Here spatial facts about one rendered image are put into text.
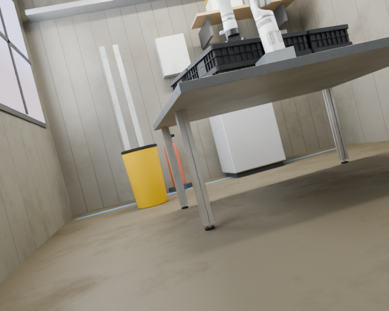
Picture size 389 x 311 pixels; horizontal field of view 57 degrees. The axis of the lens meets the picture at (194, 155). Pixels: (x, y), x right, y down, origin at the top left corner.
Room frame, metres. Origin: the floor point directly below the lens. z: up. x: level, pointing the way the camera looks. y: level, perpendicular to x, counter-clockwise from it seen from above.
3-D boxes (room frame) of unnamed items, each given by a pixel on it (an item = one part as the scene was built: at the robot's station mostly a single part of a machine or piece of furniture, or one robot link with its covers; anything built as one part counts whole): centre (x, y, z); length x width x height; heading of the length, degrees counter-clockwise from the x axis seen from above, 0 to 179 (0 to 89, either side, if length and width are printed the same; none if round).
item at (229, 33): (1.97, -0.36, 0.98); 0.08 x 0.08 x 0.09
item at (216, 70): (2.05, -0.29, 0.76); 0.40 x 0.30 x 0.12; 20
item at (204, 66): (2.05, -0.29, 0.87); 0.40 x 0.30 x 0.11; 20
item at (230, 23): (1.98, -0.36, 1.05); 0.11 x 0.09 x 0.06; 13
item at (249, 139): (4.27, -0.65, 0.64); 0.65 x 0.55 x 1.29; 100
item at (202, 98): (2.27, -0.66, 0.35); 1.60 x 1.60 x 0.70; 10
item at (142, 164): (3.56, 0.51, 0.29); 0.36 x 0.36 x 0.58
